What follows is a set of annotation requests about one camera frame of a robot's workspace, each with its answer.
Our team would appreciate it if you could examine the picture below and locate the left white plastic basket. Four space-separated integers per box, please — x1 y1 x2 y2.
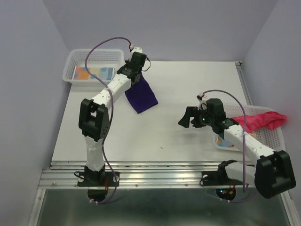
62 49 124 87

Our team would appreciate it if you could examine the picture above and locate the orange blue patchwork towel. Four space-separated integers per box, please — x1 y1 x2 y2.
212 134 241 151

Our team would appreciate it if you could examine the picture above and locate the right white plastic basket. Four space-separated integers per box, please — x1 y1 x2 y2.
212 105 285 152

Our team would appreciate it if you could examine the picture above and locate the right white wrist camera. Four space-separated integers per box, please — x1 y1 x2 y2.
197 93 209 110

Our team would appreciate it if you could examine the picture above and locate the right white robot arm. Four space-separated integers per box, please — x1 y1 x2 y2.
178 97 296 199

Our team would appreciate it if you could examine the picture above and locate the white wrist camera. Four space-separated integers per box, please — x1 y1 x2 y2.
129 45 143 53
197 93 209 110

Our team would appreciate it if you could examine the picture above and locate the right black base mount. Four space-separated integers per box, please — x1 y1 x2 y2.
199 170 243 187

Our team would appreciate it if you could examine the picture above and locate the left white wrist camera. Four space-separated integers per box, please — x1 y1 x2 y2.
129 45 143 53

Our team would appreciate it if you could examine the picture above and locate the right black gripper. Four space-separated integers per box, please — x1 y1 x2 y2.
177 106 214 128

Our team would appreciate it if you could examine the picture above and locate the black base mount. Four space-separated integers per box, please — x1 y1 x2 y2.
199 170 243 187
74 170 119 188

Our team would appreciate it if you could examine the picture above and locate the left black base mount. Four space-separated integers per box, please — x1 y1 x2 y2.
74 170 119 188

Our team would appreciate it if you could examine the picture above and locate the white plastic basket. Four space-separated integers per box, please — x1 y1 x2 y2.
62 49 124 87
212 105 285 152

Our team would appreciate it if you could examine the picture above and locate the purple towel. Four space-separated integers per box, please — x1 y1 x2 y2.
125 76 158 114

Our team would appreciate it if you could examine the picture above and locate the polka dot striped towel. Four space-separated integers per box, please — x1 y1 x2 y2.
72 66 115 81

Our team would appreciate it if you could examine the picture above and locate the pink towel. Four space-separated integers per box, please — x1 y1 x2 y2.
245 111 287 133

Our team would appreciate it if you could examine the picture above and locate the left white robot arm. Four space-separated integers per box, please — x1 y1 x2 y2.
79 48 147 186

